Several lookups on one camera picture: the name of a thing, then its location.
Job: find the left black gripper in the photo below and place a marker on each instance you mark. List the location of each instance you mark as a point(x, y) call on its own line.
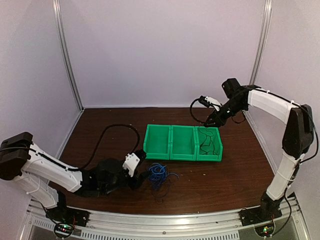
point(137, 181)

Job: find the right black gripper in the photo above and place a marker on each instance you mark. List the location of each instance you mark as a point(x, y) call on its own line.
point(219, 120)

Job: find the green bin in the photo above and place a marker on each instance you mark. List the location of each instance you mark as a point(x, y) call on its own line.
point(157, 142)
point(210, 147)
point(183, 144)

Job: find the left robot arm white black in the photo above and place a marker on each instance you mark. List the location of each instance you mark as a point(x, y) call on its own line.
point(22, 161)

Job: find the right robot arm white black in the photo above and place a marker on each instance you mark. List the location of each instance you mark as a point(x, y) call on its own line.
point(299, 133)

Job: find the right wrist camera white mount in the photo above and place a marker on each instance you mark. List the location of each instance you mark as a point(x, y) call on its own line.
point(208, 102)

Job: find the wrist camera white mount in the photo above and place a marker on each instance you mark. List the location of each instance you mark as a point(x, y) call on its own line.
point(208, 102)
point(133, 160)

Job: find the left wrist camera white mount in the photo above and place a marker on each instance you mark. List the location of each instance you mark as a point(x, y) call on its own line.
point(133, 160)

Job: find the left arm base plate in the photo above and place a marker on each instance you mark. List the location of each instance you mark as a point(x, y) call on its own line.
point(68, 215)

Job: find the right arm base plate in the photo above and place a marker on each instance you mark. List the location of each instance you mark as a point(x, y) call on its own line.
point(255, 215)

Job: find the front aluminium rail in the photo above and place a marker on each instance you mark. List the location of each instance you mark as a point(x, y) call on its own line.
point(221, 225)

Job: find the right aluminium frame post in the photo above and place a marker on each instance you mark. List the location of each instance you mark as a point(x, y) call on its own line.
point(262, 40)

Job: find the aluminium frame post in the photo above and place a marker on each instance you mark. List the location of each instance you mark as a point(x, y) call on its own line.
point(65, 53)
point(262, 40)

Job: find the left aluminium frame post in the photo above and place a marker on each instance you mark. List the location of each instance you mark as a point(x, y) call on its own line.
point(65, 53)

